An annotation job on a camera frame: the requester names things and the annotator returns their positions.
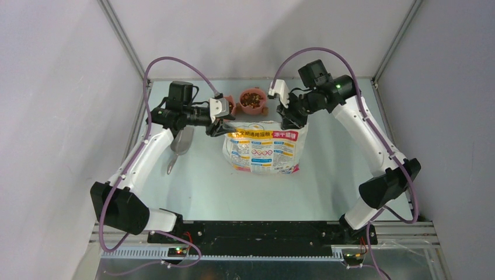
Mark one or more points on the cat food bag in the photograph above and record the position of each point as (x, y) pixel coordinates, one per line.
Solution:
(264, 147)

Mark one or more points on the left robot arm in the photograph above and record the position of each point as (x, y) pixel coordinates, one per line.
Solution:
(117, 202)

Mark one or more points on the pink bowl with kibble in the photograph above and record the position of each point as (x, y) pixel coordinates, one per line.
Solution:
(232, 105)

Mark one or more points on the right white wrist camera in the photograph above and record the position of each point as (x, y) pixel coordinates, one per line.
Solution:
(278, 88)

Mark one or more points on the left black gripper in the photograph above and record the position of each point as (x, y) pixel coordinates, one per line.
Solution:
(220, 128)

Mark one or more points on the metal food scoop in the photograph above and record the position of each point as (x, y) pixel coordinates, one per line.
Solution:
(180, 146)

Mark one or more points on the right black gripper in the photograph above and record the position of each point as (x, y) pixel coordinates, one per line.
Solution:
(291, 121)

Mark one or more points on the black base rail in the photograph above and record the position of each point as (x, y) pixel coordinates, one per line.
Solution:
(271, 238)

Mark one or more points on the empty pink bowl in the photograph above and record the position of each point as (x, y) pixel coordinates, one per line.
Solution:
(253, 102)

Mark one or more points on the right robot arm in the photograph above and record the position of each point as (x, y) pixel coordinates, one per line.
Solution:
(392, 172)

